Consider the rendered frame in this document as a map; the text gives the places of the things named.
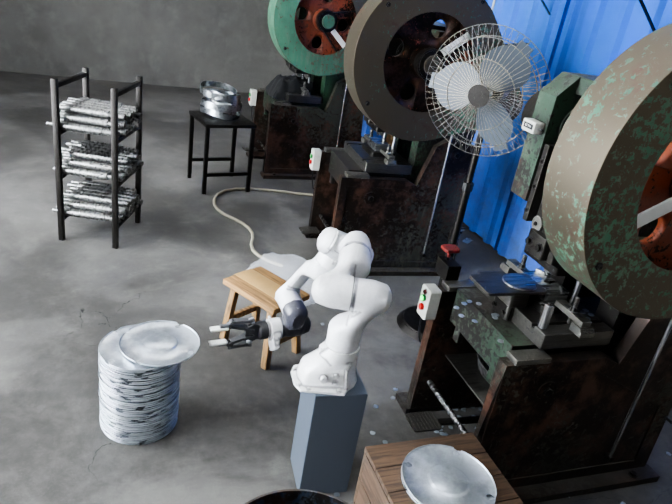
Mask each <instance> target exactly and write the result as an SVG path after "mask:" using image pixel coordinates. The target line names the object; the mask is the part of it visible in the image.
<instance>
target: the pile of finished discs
mask: <svg viewBox="0 0 672 504"><path fill-rule="evenodd" d="M401 480H402V483H403V486H404V488H405V489H407V490H406V492H407V494H408V495H409V496H410V498H411V499H412V500H413V501H414V502H415V503H416V504H495V501H496V500H495V499H496V495H497V489H496V485H495V482H494V479H493V477H492V476H491V474H490V472H489V471H488V470H487V469H486V467H485V466H484V465H483V464H482V463H481V462H480V461H478V460H477V459H476V458H474V457H473V456H472V455H470V454H468V453H466V452H464V451H462V450H461V451H459V450H458V451H457V450H456V449H454V447H451V446H447V445H441V444H428V445H423V446H420V447H417V448H415V449H413V450H412V451H411V452H409V453H408V455H407V456H406V457H405V460H404V461H403V464H402V467H401Z"/></svg>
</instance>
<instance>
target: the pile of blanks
mask: <svg viewBox="0 0 672 504"><path fill-rule="evenodd" d="M98 364H99V368H98V376H99V407H100V416H99V417H100V426H101V429H102V431H103V432H104V434H105V435H106V436H107V437H108V438H110V439H111V440H113V441H115V442H118V443H121V444H126V445H140V443H142V445H143V444H148V443H152V442H155V441H157V440H160V439H161V438H163V437H165V436H166V435H168V434H169V433H170V432H171V431H172V430H173V428H174V427H175V425H176V423H177V420H178V409H179V394H180V392H179V387H180V370H181V363H179V364H176V365H172V366H165V367H161V368H158V369H155V370H150V371H142V372H132V371H124V370H120V369H117V368H114V367H112V366H110V365H108V363H105V362H104V361H103V360H102V358H101V357H100V355H99V351H98Z"/></svg>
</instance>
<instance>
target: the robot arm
mask: <svg viewBox="0 0 672 504"><path fill-rule="evenodd" d="M317 248H318V250H319V252H318V254H317V255H316V256H315V257H314V258H313V259H312V260H308V261H306V262H305V263H304V264H303V265H302V266H301V267H300V268H299V269H298V270H297V271H296V272H295V273H294V274H293V275H292V277H291V278H290V279H289V280H288V281H287V282H286V283H285V284H283V285H282V286H281V287H280V288H279V289H278V290H277V291H276V294H275V300H276V302H277V303H278V305H279V307H280V309H281V311H282V313H283V315H282V317H276V318H271V316H268V319H266V321H265V320H264V321H257V322H255V319H254V317H253V316H250V317H247V318H231V319H229V321H228V322H227V323H226V324H220V325H219V326H212V327H210V330H211V332H220V331H228V330H229V328H230V329H237V330H244V333H242V334H241V335H239V336H236V337H234V338H231V339H228V340H226V339H219V340H211V341H208V343H209V345H210V347H211V346H227V347H228V349H229V350H230V349H235V348H241V347H246V346H247V347H251V346H252V344H251V343H252V341H254V340H256V339H258V340H263V339H267V338H268V343H269V348H270V351H275V350H277V349H278V348H279V346H280V340H281V338H283V337H294V336H300V335H303V334H305V333H308V332H309V330H310V327H311V321H310V318H309V317H308V310H307V308H306V306H305V304H304V302H303V300H302V298H301V296H300V288H301V287H302V286H303V285H304V284H305V282H306V281H307V280H308V279H309V278H312V279H313V280H314V282H313V284H312V289H311V294H312V297H313V299H314V301H315V302H316V303H318V304H320V305H323V306H325V307H328V308H334V309H340V310H346V311H347V312H344V313H341V314H338V315H337V316H335V317H334V318H333V319H332V320H331V321H330V323H329V326H328V332H327V339H326V340H325V341H324V342H323V343H322V344H320V345H319V348H318V349H316V350H314V351H312V352H310V353H308V354H306V355H304V356H303V357H302V359H301V360H300V363H299V364H298V365H294V366H293V368H292V370H291V372H290V373H291V377H292V380H293V384H294V386H295V387H296V388H297V389H298V390H299V391H300V392H306V393H317V394H327V395H338V396H345V394H346V393H347V392H348V391H349V390H350V389H352V388H353V387H354V386H355V384H356V382H357V377H356V364H357V359H358V354H359V349H360V347H359V344H360V340H361V336H362V332H363V330H364V328H365V326H366V325H367V324H368V322H369V321H371V320H372V319H373V318H375V317H376V316H378V315H380V314H382V313H384V312H386V311H387V310H388V308H389V306H390V304H391V302H392V292H391V290H390V288H389V286H388V285H387V284H384V283H381V282H379V281H376V280H371V279H365V278H366V277H367V276H368V275H369V273H370V269H371V264H372V261H373V258H374V252H373V249H372V248H371V243H370V239H369V238H368V236H367V235H366V234H365V233H363V232H362V231H352V232H349V233H348V234H347V233H345V232H342V231H339V230H338V229H336V228H333V227H328V228H325V229H324V230H323V231H322V232H321V234H320V235H319V237H318V239H317ZM247 323H250V324H249V325H247ZM244 336H245V337H244ZM248 339H249V340H248ZM243 340H244V341H243ZM245 340H246V341H245Z"/></svg>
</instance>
